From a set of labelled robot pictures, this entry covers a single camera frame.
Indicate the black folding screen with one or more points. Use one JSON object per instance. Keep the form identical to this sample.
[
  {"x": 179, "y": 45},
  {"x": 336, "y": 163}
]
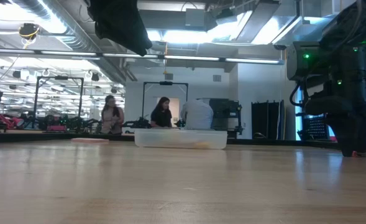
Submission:
[{"x": 263, "y": 119}]

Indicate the clear plastic bin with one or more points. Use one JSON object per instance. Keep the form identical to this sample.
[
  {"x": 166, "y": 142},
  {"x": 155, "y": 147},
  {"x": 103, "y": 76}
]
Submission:
[{"x": 170, "y": 140}]

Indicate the black aluminium table frame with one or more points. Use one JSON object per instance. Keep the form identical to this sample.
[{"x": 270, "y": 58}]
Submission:
[{"x": 263, "y": 142}]

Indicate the long tube light bar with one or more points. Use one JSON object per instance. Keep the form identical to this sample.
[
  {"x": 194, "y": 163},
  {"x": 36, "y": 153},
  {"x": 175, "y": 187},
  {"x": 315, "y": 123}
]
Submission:
[{"x": 189, "y": 58}]

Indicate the grey ceiling unit box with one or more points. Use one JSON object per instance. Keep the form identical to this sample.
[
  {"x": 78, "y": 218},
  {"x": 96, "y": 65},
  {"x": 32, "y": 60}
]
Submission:
[{"x": 195, "y": 17}]

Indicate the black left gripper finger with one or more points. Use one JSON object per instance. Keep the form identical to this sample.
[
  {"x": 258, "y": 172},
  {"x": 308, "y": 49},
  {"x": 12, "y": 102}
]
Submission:
[{"x": 140, "y": 45}]

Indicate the black gantry frame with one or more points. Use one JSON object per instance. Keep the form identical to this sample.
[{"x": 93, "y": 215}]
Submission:
[
  {"x": 60, "y": 77},
  {"x": 165, "y": 83}
]

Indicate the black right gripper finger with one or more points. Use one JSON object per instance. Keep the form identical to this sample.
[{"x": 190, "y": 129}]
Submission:
[{"x": 353, "y": 133}]

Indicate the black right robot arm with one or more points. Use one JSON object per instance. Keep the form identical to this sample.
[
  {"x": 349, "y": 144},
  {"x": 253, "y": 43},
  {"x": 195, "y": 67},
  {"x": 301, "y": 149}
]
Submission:
[{"x": 304, "y": 62}]

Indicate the black background robot arm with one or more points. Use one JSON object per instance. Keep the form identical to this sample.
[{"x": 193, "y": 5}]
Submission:
[
  {"x": 179, "y": 124},
  {"x": 139, "y": 124}
]

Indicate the black equipment cabinet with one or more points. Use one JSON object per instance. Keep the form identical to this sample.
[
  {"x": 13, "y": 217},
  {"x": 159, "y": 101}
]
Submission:
[{"x": 229, "y": 109}]

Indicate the person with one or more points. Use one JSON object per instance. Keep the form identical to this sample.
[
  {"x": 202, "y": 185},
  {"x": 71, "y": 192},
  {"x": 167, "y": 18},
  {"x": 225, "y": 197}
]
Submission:
[
  {"x": 197, "y": 115},
  {"x": 111, "y": 119},
  {"x": 161, "y": 118}
]

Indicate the grey wall vent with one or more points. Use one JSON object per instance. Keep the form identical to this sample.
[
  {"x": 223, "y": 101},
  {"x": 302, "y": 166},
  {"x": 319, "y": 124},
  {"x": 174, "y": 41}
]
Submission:
[
  {"x": 169, "y": 76},
  {"x": 217, "y": 78}
]

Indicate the black plastic crate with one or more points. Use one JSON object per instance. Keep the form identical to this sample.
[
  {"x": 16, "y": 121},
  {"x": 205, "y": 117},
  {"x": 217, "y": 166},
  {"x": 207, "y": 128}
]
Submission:
[{"x": 314, "y": 127}]

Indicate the pink notepad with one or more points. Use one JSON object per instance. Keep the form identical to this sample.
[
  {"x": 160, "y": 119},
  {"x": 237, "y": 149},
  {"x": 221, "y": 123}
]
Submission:
[{"x": 89, "y": 140}]

